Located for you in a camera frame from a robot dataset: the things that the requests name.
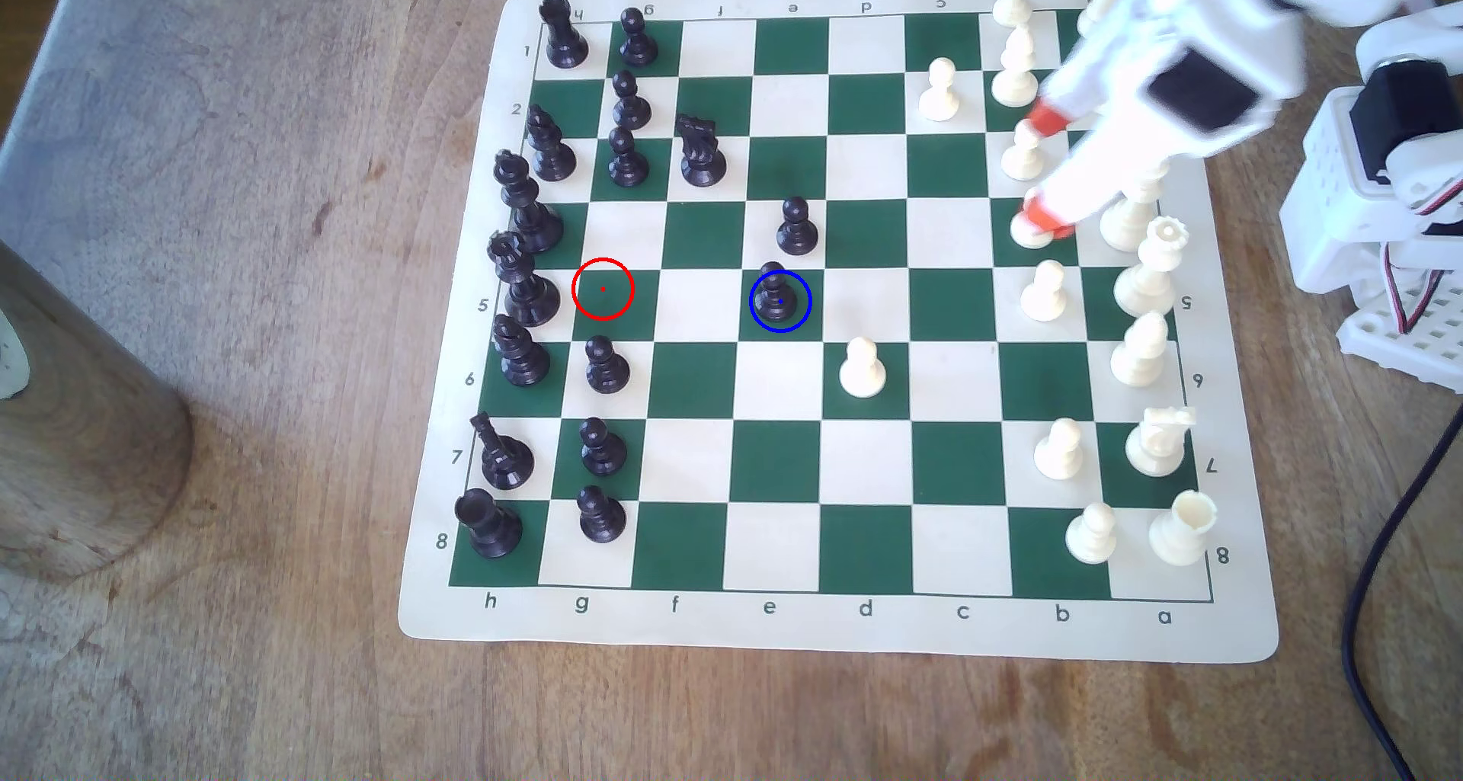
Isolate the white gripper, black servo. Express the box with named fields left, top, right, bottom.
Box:
left=1017, top=0, right=1311, bottom=242

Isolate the black chess pawn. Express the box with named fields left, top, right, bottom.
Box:
left=584, top=335, right=632, bottom=396
left=576, top=485, right=628, bottom=545
left=754, top=261, right=802, bottom=328
left=776, top=197, right=820, bottom=258
left=606, top=125, right=651, bottom=188
left=579, top=418, right=629, bottom=477
left=617, top=8, right=660, bottom=69
left=610, top=69, right=653, bottom=132

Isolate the white chess king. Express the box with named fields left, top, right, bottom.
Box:
left=1100, top=164, right=1170, bottom=254

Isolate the white chess bishop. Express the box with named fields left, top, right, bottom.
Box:
left=1111, top=312, right=1170, bottom=389
left=991, top=22, right=1042, bottom=109

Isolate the white chess queen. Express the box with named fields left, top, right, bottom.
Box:
left=1114, top=216, right=1190, bottom=319

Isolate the white chess knight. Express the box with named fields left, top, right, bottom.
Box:
left=1125, top=406, right=1198, bottom=479

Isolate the black chess knight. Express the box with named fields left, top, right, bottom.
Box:
left=471, top=411, right=536, bottom=492
left=674, top=114, right=728, bottom=188

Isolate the green and cream chess mat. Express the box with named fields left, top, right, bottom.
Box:
left=398, top=0, right=1279, bottom=664

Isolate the black chess bishop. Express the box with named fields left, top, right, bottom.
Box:
left=491, top=315, right=552, bottom=389
left=526, top=104, right=578, bottom=184

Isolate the black chess rook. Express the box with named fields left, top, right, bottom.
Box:
left=538, top=0, right=590, bottom=70
left=453, top=489, right=523, bottom=561

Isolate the black king h4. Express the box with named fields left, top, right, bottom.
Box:
left=494, top=150, right=565, bottom=254

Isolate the black queen h5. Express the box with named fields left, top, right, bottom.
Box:
left=487, top=230, right=562, bottom=328

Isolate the round wooden block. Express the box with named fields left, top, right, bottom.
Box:
left=0, top=238, right=194, bottom=582

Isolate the small white object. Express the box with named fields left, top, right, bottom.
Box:
left=0, top=306, right=32, bottom=402

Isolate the red black base servo wire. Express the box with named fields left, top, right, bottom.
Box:
left=1377, top=175, right=1463, bottom=337

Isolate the thick black cable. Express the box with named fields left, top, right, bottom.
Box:
left=1343, top=402, right=1463, bottom=781

